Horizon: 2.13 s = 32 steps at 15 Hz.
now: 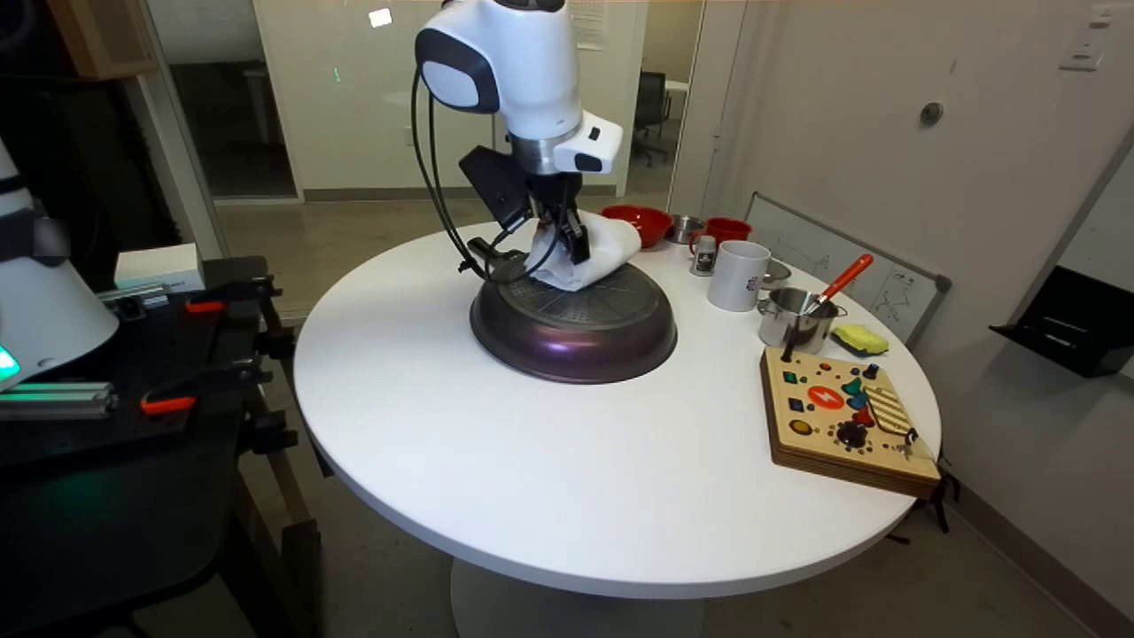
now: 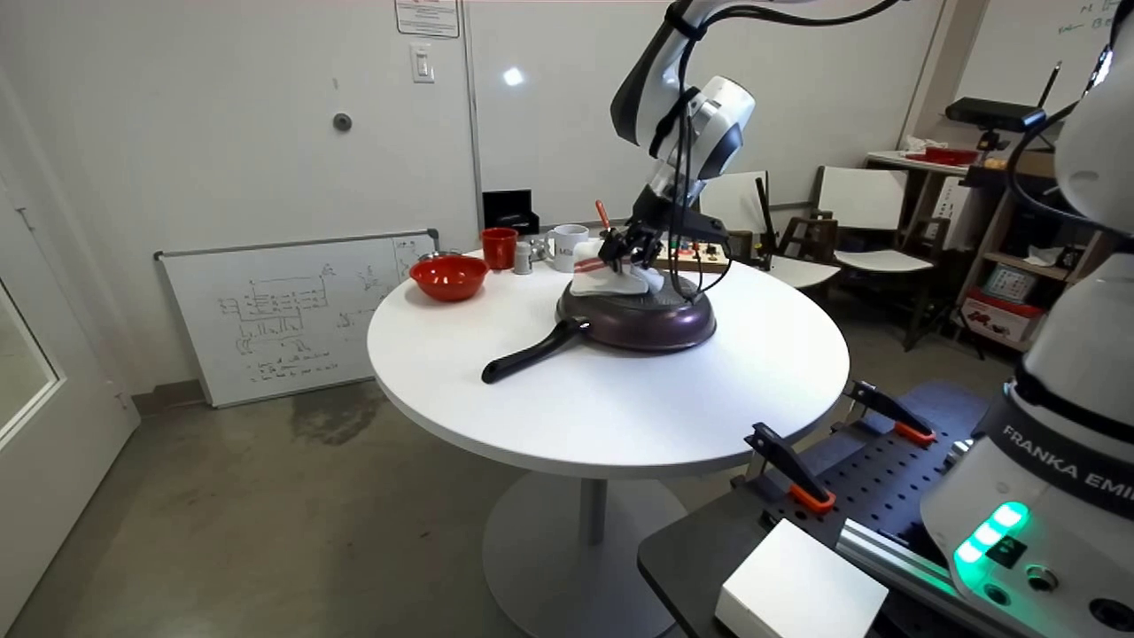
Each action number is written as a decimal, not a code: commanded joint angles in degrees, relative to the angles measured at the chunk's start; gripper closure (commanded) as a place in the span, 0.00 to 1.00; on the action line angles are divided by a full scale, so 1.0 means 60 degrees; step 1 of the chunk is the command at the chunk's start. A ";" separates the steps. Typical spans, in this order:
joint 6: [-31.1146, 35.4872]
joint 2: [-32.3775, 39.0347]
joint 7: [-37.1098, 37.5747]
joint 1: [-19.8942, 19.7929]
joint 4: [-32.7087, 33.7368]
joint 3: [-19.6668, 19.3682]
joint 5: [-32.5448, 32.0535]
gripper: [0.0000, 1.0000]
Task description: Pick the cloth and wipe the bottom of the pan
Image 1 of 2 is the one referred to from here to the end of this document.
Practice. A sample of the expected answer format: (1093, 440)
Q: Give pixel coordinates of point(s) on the white box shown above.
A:
(160, 268)

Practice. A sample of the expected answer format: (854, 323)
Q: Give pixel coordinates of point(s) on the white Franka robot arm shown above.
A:
(520, 58)

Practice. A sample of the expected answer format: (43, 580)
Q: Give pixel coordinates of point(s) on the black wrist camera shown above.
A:
(496, 183)

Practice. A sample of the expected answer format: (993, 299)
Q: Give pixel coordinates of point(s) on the small steel pot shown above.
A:
(785, 320)

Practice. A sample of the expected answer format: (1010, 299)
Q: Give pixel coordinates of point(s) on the aluminum rail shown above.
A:
(55, 402)

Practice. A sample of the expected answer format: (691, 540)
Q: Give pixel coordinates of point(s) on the white cloth with red stripes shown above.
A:
(597, 260)

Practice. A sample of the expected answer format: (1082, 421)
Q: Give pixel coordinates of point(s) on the red cup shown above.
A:
(729, 229)

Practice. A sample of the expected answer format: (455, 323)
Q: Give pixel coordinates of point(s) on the black wall tray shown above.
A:
(1069, 323)

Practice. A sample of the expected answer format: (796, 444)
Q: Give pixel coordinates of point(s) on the black robot cart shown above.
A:
(118, 509)

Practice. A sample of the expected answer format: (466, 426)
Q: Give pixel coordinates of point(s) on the white mug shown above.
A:
(737, 278)

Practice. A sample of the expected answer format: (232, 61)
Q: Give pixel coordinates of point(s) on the red bowl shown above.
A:
(655, 223)

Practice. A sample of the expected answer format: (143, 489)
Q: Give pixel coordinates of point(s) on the small steel cup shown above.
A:
(703, 249)

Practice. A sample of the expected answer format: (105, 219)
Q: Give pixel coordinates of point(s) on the yellow green sponge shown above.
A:
(858, 339)

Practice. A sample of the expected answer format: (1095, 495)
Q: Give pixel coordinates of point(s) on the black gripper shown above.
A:
(559, 196)

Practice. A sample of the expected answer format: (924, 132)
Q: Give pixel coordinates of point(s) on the whiteboard with drawings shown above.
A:
(897, 287)

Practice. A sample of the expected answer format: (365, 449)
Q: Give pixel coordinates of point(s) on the wooden cabinet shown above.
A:
(109, 36)

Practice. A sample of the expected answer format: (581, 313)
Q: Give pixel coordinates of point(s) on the black office chair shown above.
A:
(657, 109)

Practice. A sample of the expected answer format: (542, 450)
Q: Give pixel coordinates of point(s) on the purple frying pan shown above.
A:
(570, 339)

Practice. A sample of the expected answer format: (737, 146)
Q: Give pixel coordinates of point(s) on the round grey wall disc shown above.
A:
(931, 113)

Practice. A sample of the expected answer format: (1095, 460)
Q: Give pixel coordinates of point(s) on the wooden toy activity board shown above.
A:
(826, 436)

